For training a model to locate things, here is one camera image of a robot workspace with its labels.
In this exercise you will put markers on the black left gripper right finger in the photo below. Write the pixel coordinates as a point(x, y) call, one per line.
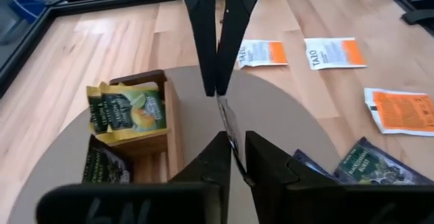
point(268, 169)

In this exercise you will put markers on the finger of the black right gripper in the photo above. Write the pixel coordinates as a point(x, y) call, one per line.
point(203, 30)
point(237, 13)

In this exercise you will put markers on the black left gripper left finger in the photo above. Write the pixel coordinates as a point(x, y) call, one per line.
point(213, 163)

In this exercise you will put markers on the white orange Tazo tea packet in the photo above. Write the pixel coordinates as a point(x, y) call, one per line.
point(261, 53)
point(334, 53)
point(403, 112)

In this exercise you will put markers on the yellow lemon tea packet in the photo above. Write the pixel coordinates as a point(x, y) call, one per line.
point(135, 112)
point(95, 115)

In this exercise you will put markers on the wooden tea organizer box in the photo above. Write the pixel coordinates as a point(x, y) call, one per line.
point(174, 122)

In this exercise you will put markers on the round grey table mat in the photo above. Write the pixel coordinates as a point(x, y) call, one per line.
point(271, 122)

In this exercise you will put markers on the blue storage bin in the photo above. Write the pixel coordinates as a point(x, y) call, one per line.
point(34, 0)

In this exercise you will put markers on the black table rail frame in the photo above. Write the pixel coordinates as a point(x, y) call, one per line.
point(101, 0)

